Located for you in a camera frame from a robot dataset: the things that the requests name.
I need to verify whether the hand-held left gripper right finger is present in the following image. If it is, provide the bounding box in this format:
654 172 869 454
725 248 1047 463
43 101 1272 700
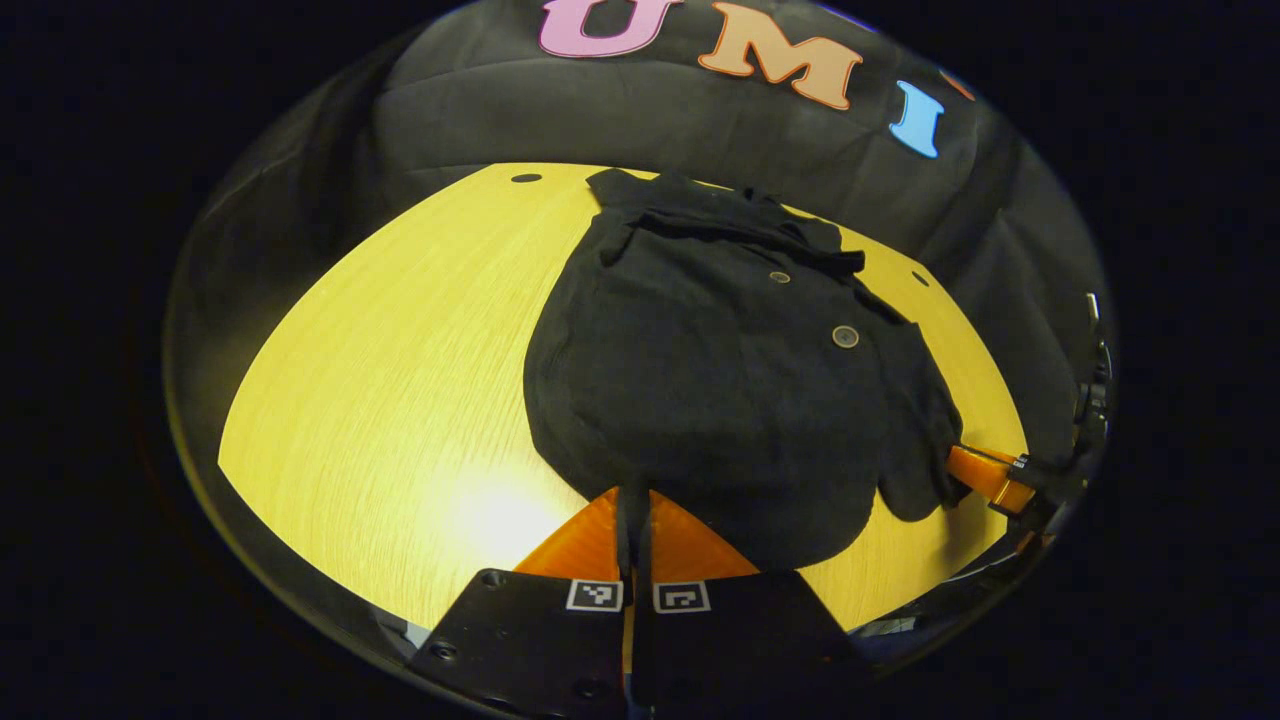
637 490 873 720

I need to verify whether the black buttoned shirt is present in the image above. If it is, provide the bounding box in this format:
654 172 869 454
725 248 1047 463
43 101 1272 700
522 167 971 573

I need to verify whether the black backdrop cloth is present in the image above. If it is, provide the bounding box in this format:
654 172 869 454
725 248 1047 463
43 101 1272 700
160 0 1116 641

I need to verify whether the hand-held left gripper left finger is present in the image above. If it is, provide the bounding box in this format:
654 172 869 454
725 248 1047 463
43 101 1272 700
408 487 638 720

